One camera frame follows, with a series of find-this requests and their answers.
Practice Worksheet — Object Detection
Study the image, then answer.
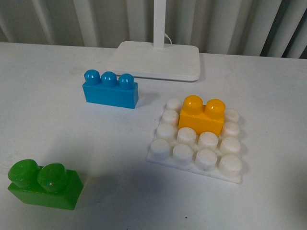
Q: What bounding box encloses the yellow two-stud block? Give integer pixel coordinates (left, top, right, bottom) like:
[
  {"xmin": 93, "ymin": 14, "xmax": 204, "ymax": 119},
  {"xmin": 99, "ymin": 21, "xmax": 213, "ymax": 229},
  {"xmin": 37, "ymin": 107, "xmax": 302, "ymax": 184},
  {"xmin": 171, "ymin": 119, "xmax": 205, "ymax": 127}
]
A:
[{"xmin": 178, "ymin": 95, "xmax": 225, "ymax": 136}]

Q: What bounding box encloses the blue three-stud block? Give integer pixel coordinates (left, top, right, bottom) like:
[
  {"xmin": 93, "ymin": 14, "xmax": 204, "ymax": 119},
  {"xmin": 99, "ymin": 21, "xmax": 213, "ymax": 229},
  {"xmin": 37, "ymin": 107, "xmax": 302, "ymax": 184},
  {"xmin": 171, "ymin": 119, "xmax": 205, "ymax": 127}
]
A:
[{"xmin": 83, "ymin": 69, "xmax": 139, "ymax": 109}]

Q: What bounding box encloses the green two-stud block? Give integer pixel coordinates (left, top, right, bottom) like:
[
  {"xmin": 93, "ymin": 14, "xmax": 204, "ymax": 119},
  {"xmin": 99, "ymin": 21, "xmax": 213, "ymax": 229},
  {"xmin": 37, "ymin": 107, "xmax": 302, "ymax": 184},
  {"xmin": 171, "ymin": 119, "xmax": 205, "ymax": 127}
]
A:
[{"xmin": 8, "ymin": 159, "xmax": 83, "ymax": 210}]

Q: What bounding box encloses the white desk lamp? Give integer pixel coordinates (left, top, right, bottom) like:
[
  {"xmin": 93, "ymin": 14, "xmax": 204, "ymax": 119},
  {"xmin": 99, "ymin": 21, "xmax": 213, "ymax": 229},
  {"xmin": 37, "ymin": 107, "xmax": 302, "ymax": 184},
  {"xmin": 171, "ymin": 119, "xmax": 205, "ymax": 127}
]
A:
[{"xmin": 106, "ymin": 0, "xmax": 201, "ymax": 81}]

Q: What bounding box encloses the grey pleated curtain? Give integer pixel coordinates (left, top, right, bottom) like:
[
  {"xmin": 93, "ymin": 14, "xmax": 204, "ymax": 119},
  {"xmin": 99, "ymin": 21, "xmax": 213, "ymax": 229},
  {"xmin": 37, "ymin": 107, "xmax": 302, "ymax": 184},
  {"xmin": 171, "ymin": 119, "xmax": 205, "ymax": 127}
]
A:
[{"xmin": 0, "ymin": 0, "xmax": 307, "ymax": 59}]

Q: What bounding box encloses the white studded base plate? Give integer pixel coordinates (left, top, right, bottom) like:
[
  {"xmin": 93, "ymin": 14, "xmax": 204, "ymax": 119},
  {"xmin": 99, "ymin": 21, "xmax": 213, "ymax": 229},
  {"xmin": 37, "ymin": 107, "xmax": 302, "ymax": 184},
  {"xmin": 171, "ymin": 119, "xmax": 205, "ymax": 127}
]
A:
[{"xmin": 146, "ymin": 99, "xmax": 243, "ymax": 184}]

